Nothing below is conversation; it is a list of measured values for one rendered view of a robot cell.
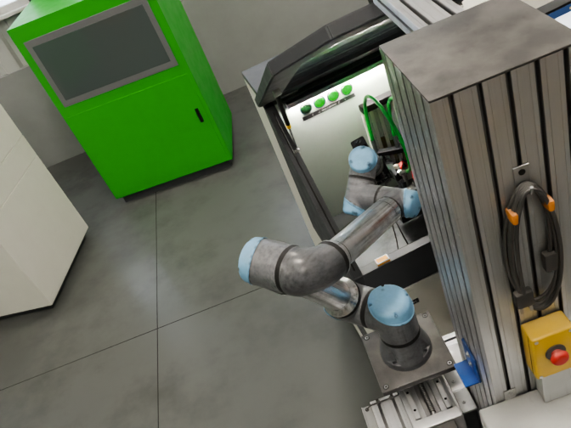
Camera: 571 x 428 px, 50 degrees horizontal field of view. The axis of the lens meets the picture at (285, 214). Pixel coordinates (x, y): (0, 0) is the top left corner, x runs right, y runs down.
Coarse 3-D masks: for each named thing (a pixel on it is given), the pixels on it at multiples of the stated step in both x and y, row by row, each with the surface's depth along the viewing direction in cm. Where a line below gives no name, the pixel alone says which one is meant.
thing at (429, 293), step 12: (432, 276) 232; (408, 288) 231; (420, 288) 233; (432, 288) 236; (420, 300) 237; (432, 300) 239; (444, 300) 241; (420, 312) 240; (432, 312) 243; (444, 312) 245; (444, 324) 249
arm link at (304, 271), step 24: (384, 192) 162; (408, 192) 159; (360, 216) 152; (384, 216) 153; (408, 216) 159; (336, 240) 142; (360, 240) 145; (288, 264) 135; (312, 264) 135; (336, 264) 137; (288, 288) 136; (312, 288) 136
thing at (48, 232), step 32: (0, 128) 418; (0, 160) 410; (32, 160) 444; (0, 192) 403; (32, 192) 435; (0, 224) 396; (32, 224) 427; (64, 224) 462; (0, 256) 400; (32, 256) 420; (64, 256) 453; (0, 288) 419; (32, 288) 418
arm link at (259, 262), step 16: (256, 240) 145; (272, 240) 144; (240, 256) 144; (256, 256) 141; (272, 256) 139; (240, 272) 145; (256, 272) 141; (272, 272) 138; (272, 288) 141; (336, 288) 163; (352, 288) 170; (368, 288) 173; (320, 304) 164; (336, 304) 165; (352, 304) 168; (352, 320) 173
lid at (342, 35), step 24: (456, 0) 190; (336, 24) 142; (360, 24) 143; (384, 24) 177; (288, 48) 152; (312, 48) 147; (336, 48) 181; (360, 48) 216; (264, 72) 169; (288, 72) 165; (312, 72) 218; (264, 96) 200
